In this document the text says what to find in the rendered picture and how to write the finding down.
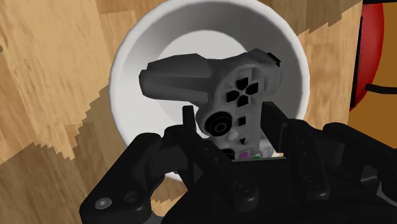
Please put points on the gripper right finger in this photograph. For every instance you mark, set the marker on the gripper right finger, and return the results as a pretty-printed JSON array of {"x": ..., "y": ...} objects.
[{"x": 307, "y": 155}]

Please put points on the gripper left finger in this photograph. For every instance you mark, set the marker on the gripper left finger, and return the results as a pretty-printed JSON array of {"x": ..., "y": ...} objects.
[{"x": 198, "y": 149}]

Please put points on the grey game controller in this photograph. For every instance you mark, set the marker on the grey game controller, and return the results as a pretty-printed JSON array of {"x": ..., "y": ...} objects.
[{"x": 223, "y": 90}]

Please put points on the white bowl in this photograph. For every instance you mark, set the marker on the white bowl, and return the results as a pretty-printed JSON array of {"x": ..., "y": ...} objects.
[{"x": 136, "y": 102}]

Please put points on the red round object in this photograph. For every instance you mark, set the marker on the red round object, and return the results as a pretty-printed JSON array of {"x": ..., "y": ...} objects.
[{"x": 370, "y": 46}]

